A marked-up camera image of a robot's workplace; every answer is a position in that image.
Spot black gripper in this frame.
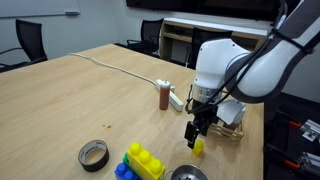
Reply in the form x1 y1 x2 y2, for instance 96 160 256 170
184 107 218 149

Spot small yellow block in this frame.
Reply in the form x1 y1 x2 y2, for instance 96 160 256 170
192 140 204 156

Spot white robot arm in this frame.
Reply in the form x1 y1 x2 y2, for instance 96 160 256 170
184 0 320 148

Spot stacked colourful blocks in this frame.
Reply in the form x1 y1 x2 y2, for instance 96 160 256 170
114 142 165 180

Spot wooden condiment crate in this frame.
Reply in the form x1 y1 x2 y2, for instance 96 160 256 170
209 120 244 143

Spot white power strip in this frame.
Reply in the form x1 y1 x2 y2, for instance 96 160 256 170
156 79 184 112

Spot small steel pot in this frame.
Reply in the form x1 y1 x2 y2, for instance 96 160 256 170
164 164 209 180

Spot red-brown sauce bottle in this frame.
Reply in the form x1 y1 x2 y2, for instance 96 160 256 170
159 81 170 110

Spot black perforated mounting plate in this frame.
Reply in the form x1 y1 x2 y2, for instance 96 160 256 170
263 110 320 180

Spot wooden shelf cabinet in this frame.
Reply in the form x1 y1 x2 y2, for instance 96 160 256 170
160 17 267 60

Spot black office chair right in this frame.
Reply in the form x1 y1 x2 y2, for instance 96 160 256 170
170 27 234 70

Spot black office chair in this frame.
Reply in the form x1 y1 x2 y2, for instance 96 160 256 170
0 19 48 72
118 19 163 57
170 27 234 70

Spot orange black clamp right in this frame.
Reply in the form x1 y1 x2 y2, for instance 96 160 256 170
288 121 302 128

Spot orange black clamp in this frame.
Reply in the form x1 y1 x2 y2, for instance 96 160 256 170
284 160 300 170
288 121 302 128

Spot black tape roll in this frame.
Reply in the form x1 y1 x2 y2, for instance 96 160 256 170
78 140 109 172

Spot black office chair middle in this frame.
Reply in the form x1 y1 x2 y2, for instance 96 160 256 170
118 19 163 57

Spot orange black clamp left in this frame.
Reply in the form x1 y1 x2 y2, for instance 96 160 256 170
284 160 300 170

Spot black office chair left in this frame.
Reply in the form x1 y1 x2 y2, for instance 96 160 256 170
0 19 48 72

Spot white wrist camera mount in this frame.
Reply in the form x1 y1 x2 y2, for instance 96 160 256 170
217 99 246 125

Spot aluminium bracket right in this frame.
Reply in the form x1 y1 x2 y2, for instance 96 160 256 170
300 119 320 142

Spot aluminium bracket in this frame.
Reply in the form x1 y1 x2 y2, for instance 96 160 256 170
299 152 320 176
300 119 320 142

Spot aluminium bracket left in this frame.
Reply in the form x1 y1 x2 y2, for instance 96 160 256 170
299 152 320 176

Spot white power cable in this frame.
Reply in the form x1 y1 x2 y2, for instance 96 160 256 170
68 52 158 86

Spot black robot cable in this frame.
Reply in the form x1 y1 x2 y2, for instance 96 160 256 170
184 0 291 115

